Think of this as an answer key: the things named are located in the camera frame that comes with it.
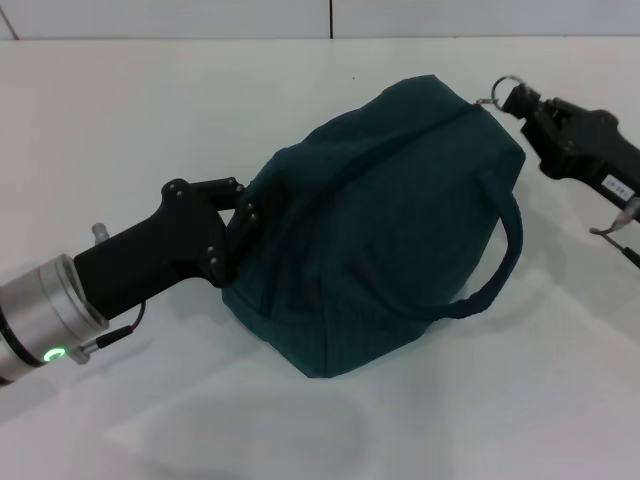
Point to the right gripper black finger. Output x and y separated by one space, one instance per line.
544 125
522 102

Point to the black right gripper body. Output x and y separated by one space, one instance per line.
595 145

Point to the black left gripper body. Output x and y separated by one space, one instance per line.
160 250

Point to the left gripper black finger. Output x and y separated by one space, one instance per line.
245 225
227 195

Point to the dark teal insulated lunch bag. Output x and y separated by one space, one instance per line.
375 225

